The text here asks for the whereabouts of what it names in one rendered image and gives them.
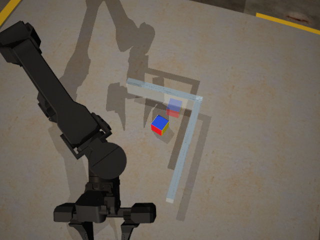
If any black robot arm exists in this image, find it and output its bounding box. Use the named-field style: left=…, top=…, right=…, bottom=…
left=0, top=21, right=127, bottom=223

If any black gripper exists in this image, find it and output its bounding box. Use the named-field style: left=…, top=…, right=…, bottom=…
left=53, top=176, right=157, bottom=240

